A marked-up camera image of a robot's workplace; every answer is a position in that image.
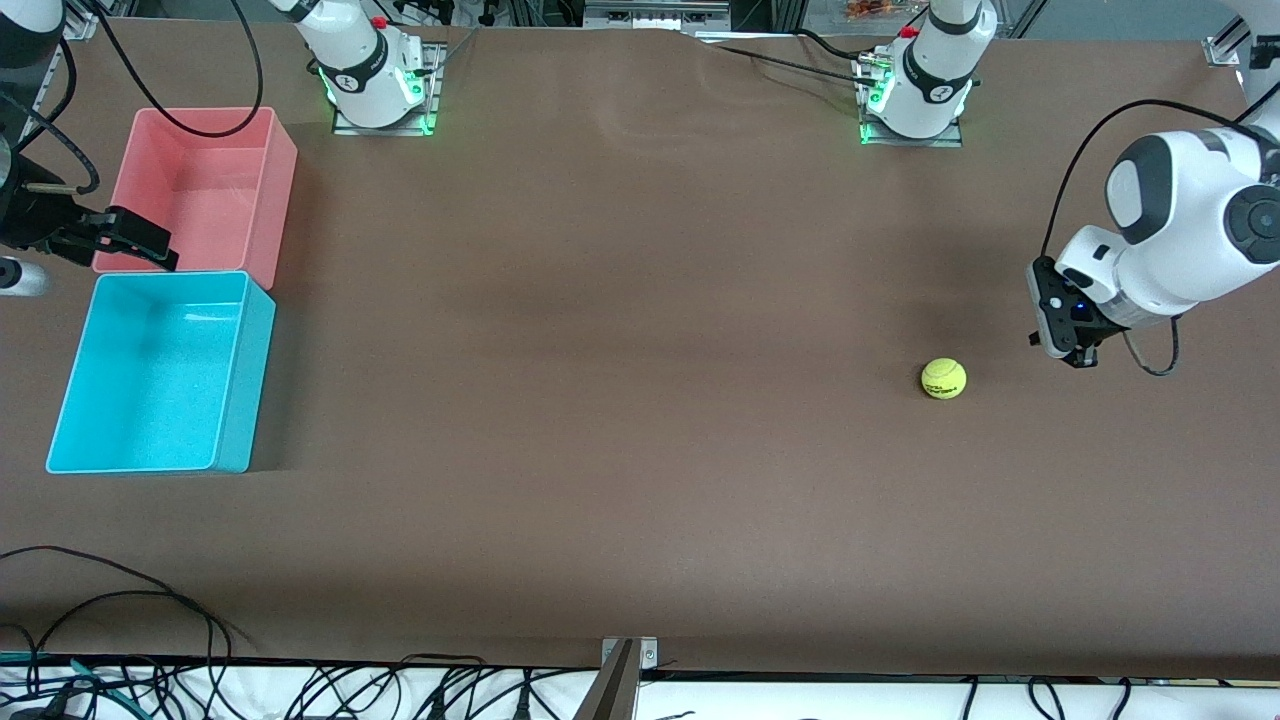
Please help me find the silver power strip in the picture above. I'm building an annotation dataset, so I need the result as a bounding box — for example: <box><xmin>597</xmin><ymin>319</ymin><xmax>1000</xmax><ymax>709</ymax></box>
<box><xmin>583</xmin><ymin>0</ymin><xmax>733</xmax><ymax>31</ymax></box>

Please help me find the pink plastic bin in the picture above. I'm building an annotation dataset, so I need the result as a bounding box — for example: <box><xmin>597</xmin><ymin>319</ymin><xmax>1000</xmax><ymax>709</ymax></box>
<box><xmin>92</xmin><ymin>106</ymin><xmax>299</xmax><ymax>291</ymax></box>

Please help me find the blue plastic bin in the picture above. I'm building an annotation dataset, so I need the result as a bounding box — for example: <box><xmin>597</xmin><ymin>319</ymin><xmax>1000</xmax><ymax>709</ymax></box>
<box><xmin>45</xmin><ymin>270</ymin><xmax>277</xmax><ymax>475</ymax></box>

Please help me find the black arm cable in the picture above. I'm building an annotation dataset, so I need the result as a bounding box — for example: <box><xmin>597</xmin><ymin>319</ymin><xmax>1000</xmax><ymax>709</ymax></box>
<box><xmin>1040</xmin><ymin>98</ymin><xmax>1280</xmax><ymax>379</ymax></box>
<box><xmin>85</xmin><ymin>0</ymin><xmax>264</xmax><ymax>136</ymax></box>

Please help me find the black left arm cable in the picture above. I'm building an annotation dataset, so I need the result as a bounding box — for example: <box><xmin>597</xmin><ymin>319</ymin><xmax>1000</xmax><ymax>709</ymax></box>
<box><xmin>1040</xmin><ymin>98</ymin><xmax>1280</xmax><ymax>379</ymax></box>

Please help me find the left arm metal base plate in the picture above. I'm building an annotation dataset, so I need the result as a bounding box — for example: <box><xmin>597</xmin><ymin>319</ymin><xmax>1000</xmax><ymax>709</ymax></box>
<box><xmin>860</xmin><ymin>55</ymin><xmax>964</xmax><ymax>148</ymax></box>

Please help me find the black cable on table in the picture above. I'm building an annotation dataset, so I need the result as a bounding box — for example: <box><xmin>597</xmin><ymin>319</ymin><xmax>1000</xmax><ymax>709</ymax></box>
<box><xmin>795</xmin><ymin>27</ymin><xmax>873</xmax><ymax>63</ymax></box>
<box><xmin>700</xmin><ymin>40</ymin><xmax>886</xmax><ymax>91</ymax></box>

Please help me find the teal cable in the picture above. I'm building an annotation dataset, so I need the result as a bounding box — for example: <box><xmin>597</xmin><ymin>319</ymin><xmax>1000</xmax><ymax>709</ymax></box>
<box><xmin>0</xmin><ymin>650</ymin><xmax>136</xmax><ymax>717</ymax></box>

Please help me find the metal table bracket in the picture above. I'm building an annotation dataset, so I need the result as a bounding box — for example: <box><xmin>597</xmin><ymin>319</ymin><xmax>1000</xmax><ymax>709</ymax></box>
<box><xmin>570</xmin><ymin>636</ymin><xmax>661</xmax><ymax>720</ymax></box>

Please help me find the grey cable on table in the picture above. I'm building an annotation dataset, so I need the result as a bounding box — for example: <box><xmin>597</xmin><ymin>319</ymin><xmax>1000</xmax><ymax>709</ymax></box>
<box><xmin>425</xmin><ymin>25</ymin><xmax>481</xmax><ymax>81</ymax></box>

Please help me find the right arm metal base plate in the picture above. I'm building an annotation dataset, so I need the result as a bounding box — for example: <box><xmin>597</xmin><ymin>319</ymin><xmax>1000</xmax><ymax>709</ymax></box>
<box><xmin>332</xmin><ymin>45</ymin><xmax>441</xmax><ymax>136</ymax></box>

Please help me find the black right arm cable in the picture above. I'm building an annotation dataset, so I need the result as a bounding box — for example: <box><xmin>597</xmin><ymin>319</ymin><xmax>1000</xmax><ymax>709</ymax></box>
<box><xmin>85</xmin><ymin>0</ymin><xmax>264</xmax><ymax>136</ymax></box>

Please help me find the yellow tennis ball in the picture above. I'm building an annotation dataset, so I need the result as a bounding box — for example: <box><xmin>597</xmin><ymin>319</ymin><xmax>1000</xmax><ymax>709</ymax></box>
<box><xmin>920</xmin><ymin>357</ymin><xmax>968</xmax><ymax>401</ymax></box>

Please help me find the long black cable loop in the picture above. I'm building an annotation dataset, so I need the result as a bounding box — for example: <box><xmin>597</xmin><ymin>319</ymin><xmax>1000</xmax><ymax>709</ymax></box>
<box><xmin>0</xmin><ymin>545</ymin><xmax>256</xmax><ymax>666</ymax></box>

